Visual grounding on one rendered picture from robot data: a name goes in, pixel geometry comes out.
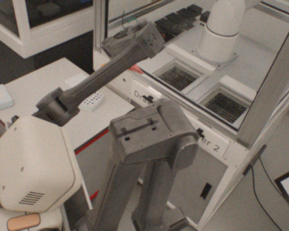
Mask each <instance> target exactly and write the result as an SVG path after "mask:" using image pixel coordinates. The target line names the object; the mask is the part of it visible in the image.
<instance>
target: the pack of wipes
mask: <svg viewBox="0 0 289 231"><path fill-rule="evenodd" d="M12 105H13V100H12V98H11V96H10V94H9V92H8V91H7V89H6V88H5V86H4V85H0V110H1V109H3V108H7V107H10V106H12Z"/></svg>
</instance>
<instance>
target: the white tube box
mask: <svg viewBox="0 0 289 231"><path fill-rule="evenodd" d="M94 99H96V102H94ZM102 101H104V95H102V94H100V93H98V92H96V93H95V94H94V96H93V97H92V98H91V97H90V99H88V98H87V99H86V100H84V101H83V102H82V103H81V104H80V106H79V107H81V108H83V109H85V110H87V111H89V112H92V111H93V110H94V109H95V108H96V107H97V106H98V105H100V103H101V102H102ZM90 103H92V106H90V105H89V104H90Z"/></svg>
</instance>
